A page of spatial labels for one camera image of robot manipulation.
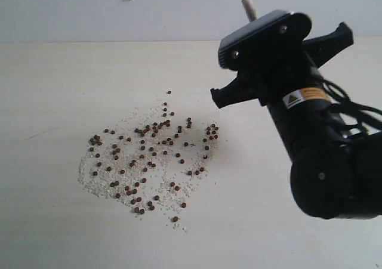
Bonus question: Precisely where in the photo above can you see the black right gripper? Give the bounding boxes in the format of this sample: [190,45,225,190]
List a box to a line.
[210,22,354,109]

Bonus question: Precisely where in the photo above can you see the wooden paint brush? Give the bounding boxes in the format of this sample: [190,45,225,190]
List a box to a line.
[241,0,257,22]

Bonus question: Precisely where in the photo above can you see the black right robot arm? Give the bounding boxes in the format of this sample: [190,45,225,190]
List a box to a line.
[211,22,381,219]

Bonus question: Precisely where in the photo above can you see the pile of grains and pellets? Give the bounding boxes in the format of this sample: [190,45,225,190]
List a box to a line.
[78,91,220,229]

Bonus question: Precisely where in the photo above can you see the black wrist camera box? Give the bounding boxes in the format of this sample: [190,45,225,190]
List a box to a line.
[218,10,312,71]

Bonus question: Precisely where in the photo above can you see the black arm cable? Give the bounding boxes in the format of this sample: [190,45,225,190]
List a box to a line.
[319,75,382,138]

